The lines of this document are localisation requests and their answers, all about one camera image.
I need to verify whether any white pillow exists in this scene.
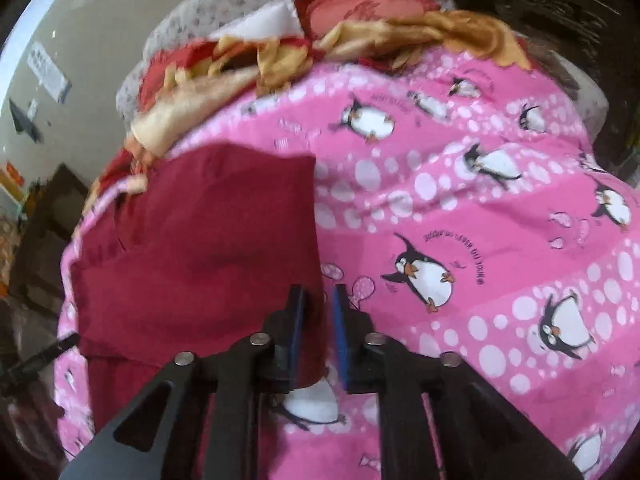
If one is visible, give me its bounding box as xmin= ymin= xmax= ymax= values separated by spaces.
xmin=210 ymin=0 xmax=306 ymax=41

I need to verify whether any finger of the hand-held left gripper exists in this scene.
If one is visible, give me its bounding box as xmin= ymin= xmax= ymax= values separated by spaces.
xmin=0 ymin=332 xmax=81 ymax=396

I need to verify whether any dark wooden furniture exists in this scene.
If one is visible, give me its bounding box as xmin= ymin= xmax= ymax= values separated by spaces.
xmin=10 ymin=162 xmax=93 ymax=316

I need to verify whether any black wall hanging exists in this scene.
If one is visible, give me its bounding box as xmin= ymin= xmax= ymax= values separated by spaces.
xmin=7 ymin=97 xmax=45 ymax=142

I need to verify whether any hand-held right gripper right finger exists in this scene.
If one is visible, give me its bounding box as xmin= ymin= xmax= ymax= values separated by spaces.
xmin=332 ymin=284 xmax=586 ymax=480

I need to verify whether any orange red floral blanket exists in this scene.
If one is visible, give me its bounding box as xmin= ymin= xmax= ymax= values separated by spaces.
xmin=82 ymin=10 xmax=533 ymax=211

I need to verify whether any small floral cushion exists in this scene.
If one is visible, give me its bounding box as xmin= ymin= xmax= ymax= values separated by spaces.
xmin=550 ymin=55 xmax=610 ymax=141

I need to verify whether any white blue wall poster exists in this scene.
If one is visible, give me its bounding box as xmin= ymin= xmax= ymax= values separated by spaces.
xmin=27 ymin=42 xmax=71 ymax=105

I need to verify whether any orange wall sign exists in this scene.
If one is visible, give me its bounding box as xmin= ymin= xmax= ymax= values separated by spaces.
xmin=0 ymin=160 xmax=27 ymax=202

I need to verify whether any grey floral pillow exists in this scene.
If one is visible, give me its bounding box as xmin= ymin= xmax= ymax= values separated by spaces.
xmin=115 ymin=0 xmax=451 ymax=121

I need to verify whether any pink penguin print blanket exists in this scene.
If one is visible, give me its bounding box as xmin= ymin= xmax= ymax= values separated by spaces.
xmin=52 ymin=47 xmax=640 ymax=480

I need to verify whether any red cushion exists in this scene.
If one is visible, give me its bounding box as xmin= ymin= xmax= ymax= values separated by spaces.
xmin=295 ymin=0 xmax=441 ymax=41

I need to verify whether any dark red garment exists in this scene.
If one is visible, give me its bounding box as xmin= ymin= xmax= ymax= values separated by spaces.
xmin=65 ymin=142 xmax=331 ymax=441

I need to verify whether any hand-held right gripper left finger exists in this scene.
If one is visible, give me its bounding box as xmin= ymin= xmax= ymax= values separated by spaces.
xmin=60 ymin=284 xmax=308 ymax=480

